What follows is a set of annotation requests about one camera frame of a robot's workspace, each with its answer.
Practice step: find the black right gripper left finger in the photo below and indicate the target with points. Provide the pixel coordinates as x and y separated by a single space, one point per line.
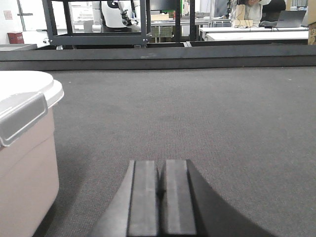
133 212

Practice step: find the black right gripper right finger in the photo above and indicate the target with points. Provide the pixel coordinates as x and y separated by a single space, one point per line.
190 207

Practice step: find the white plastic storage bin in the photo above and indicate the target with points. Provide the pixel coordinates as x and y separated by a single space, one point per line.
29 180

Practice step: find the dark metal shelf cart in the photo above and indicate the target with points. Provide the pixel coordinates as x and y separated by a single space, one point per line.
70 37

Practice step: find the seated person in white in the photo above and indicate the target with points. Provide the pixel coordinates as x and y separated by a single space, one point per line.
253 10

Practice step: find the white long table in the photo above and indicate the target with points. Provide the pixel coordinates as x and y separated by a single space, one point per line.
253 33

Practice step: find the white humanoid robot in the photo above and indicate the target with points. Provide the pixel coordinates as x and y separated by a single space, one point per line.
116 16

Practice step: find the red box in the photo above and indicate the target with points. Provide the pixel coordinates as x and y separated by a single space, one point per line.
15 37

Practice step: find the black office chair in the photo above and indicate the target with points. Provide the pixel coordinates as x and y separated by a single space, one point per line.
272 11

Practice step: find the grey laptop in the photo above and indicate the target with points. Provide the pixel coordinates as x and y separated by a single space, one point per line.
290 19

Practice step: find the cardboard box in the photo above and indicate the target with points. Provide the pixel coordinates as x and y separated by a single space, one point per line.
312 34

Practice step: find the black platform edge rail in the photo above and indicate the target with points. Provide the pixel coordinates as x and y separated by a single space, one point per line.
197 57

